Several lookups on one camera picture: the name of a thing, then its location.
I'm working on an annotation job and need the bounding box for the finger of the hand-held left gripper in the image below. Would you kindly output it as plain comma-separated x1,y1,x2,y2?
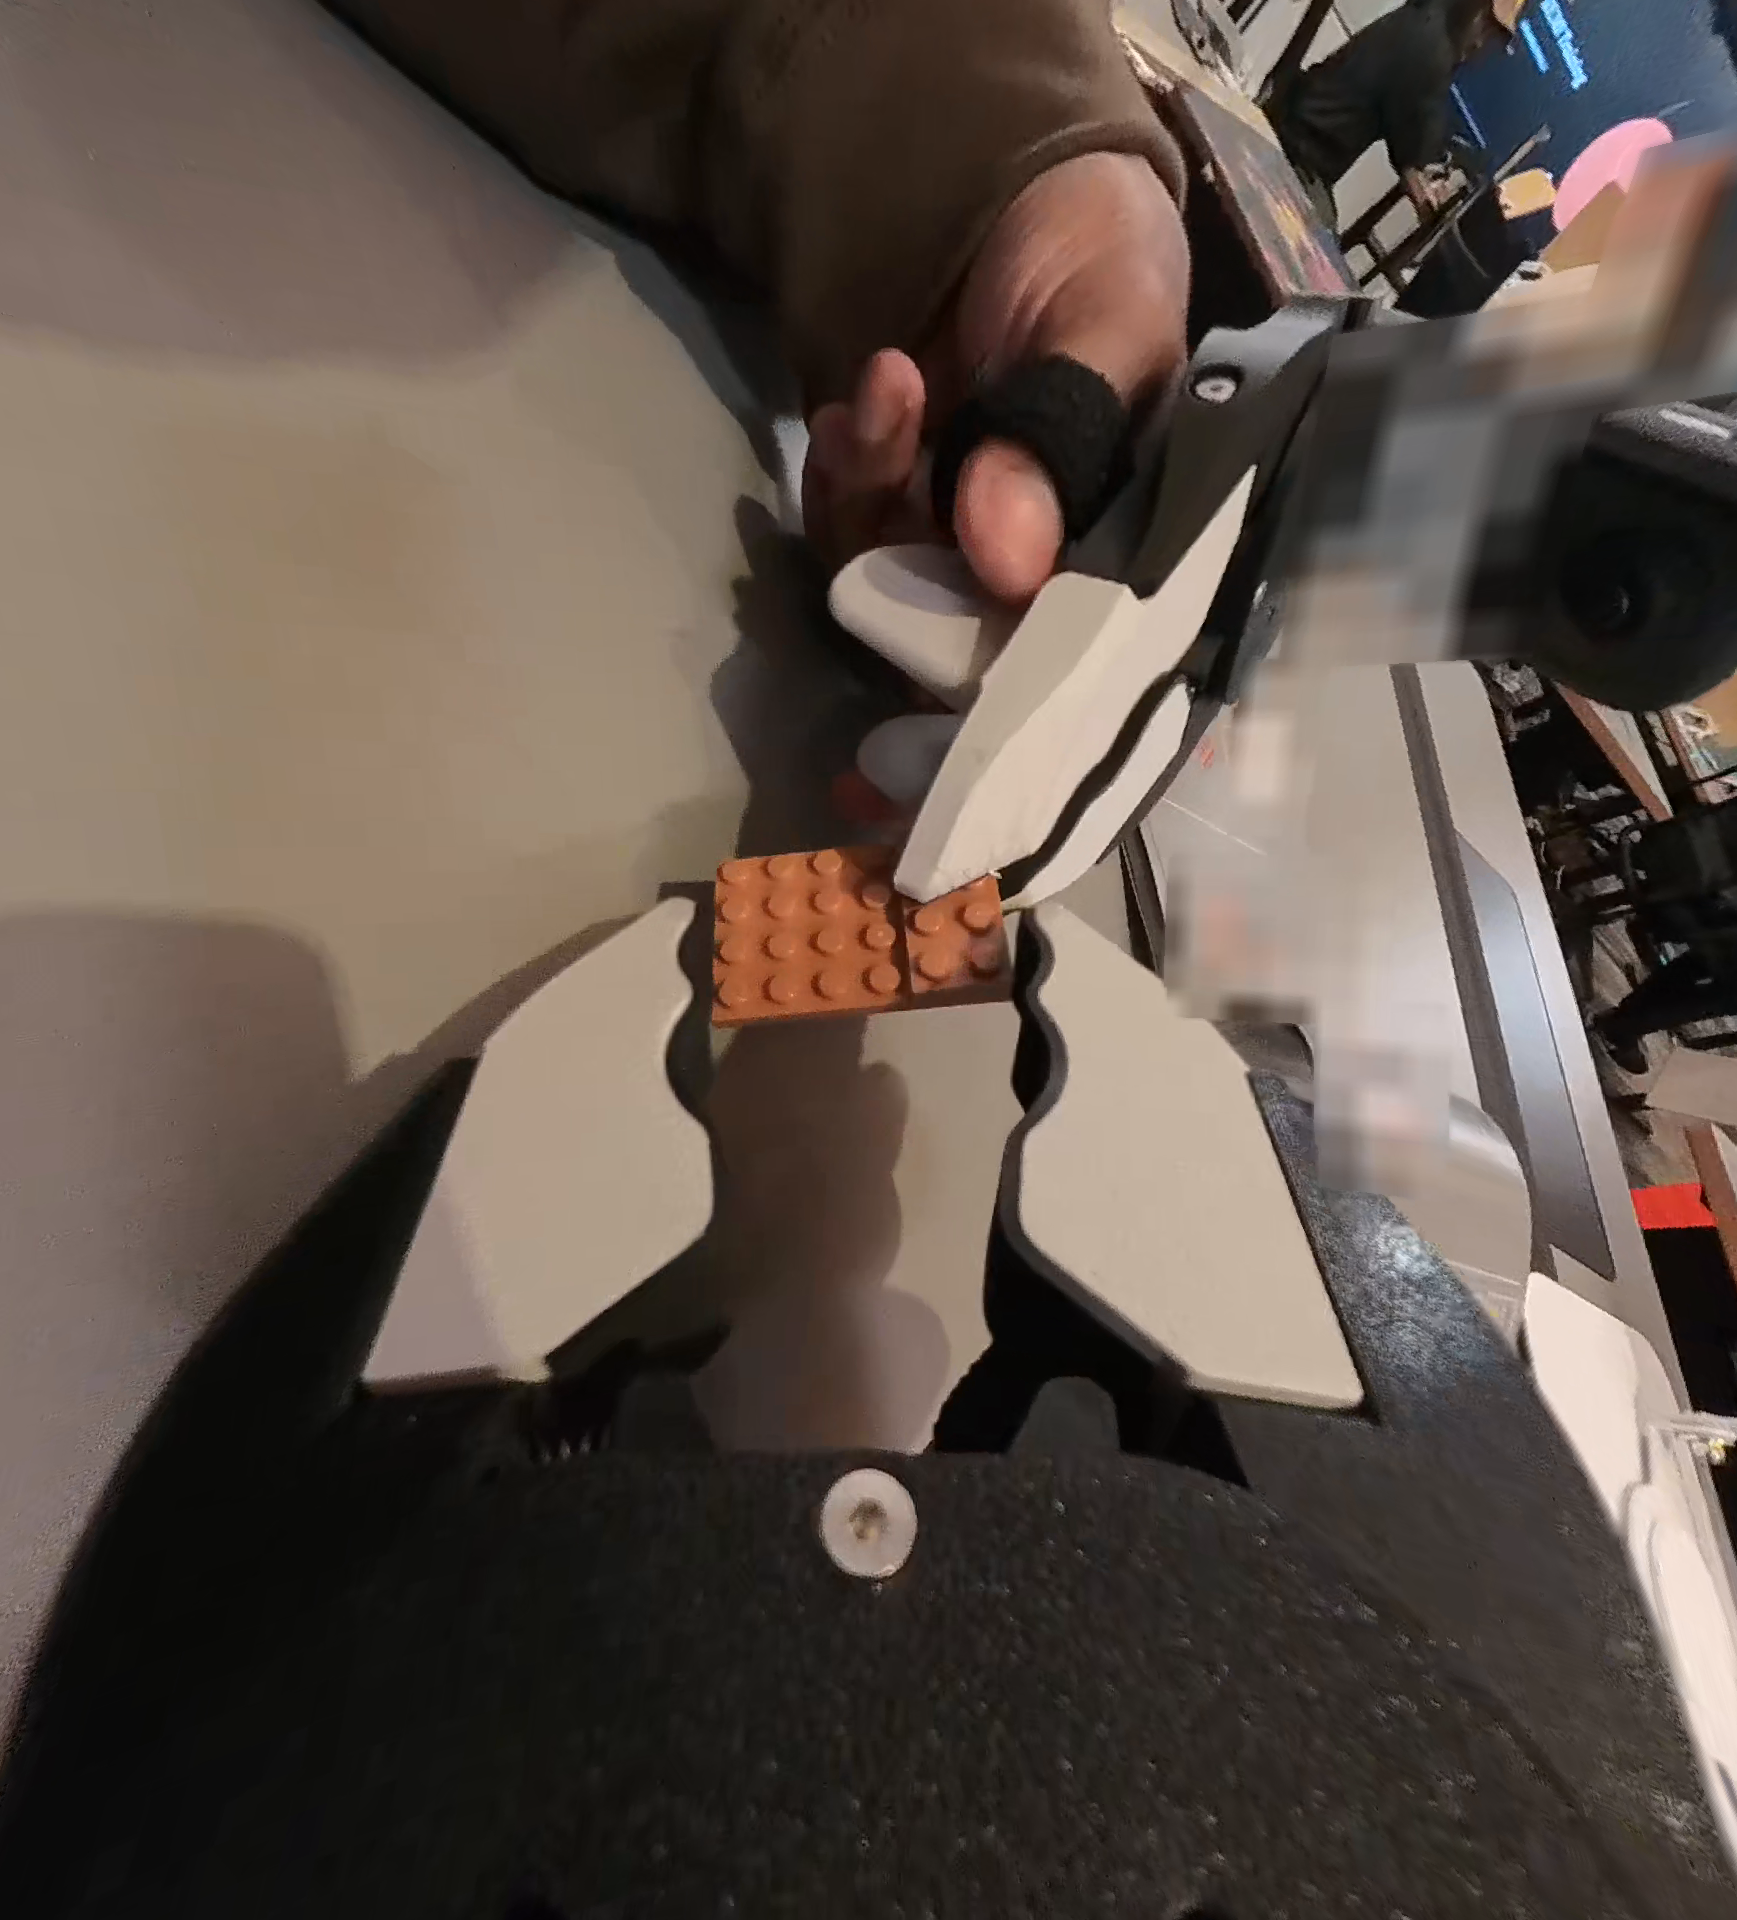
1001,679,1216,916
894,478,1260,894

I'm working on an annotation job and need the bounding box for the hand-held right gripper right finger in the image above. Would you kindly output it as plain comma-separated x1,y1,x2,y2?
993,898,1370,1411

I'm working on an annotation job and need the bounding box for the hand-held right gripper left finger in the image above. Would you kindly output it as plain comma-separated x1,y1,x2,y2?
359,894,715,1388

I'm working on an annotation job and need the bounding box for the wide brown toy brick plate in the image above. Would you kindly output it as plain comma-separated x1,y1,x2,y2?
900,877,1013,1005

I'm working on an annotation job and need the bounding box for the square brown toy brick plate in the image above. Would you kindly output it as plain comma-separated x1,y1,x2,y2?
709,847,912,1031

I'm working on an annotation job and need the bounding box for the person's left forearm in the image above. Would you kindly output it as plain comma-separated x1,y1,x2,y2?
329,0,1190,405

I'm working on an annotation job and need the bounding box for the person's left hand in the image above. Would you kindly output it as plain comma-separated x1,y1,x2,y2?
801,147,1193,607

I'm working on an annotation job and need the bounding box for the dark toy set box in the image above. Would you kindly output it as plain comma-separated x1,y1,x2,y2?
1161,57,1362,295

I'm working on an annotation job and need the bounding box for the open instruction booklet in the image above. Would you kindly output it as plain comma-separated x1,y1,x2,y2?
1125,659,1538,1306

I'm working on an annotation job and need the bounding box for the white rounded panel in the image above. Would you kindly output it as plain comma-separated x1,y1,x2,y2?
1521,1270,1737,1852

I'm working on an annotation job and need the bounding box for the large dark wall screen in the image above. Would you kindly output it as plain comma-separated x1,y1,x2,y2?
1451,0,1735,161

